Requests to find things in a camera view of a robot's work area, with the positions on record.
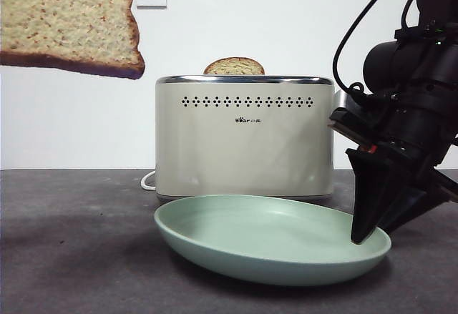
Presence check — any pale green round plate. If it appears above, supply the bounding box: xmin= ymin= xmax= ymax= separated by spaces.
xmin=153 ymin=194 xmax=392 ymax=288

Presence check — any large square bread slice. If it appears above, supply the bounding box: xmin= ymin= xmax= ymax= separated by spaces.
xmin=0 ymin=0 xmax=146 ymax=81

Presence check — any cream two-slot toaster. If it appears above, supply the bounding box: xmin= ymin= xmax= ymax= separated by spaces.
xmin=155 ymin=74 xmax=336 ymax=202

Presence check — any round-topped bread slice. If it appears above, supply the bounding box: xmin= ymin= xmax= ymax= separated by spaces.
xmin=203 ymin=57 xmax=266 ymax=77

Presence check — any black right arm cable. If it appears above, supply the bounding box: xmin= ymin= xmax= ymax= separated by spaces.
xmin=331 ymin=0 xmax=404 ymax=97

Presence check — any white toaster power cable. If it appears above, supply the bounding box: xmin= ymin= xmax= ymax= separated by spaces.
xmin=140 ymin=170 xmax=157 ymax=192

